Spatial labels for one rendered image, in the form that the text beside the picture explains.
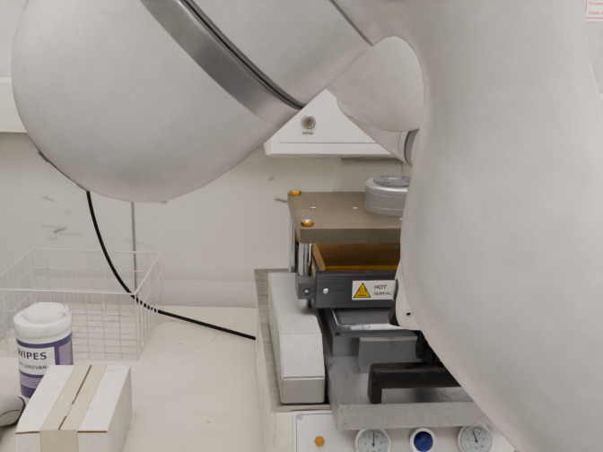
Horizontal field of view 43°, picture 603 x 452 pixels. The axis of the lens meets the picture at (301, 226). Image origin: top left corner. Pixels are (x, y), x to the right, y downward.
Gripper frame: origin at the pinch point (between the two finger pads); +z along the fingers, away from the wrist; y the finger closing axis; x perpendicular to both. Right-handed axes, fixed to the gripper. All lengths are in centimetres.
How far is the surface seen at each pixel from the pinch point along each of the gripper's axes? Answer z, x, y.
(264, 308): 17.9, 26.0, -16.6
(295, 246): 7.3, 27.6, -12.4
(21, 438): 22, 7, -49
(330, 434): 10.6, -3.1, -10.7
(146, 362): 41, 38, -36
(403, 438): 11.1, -3.6, -2.2
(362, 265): 0.0, 14.5, -5.4
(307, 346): 3.8, 4.2, -13.1
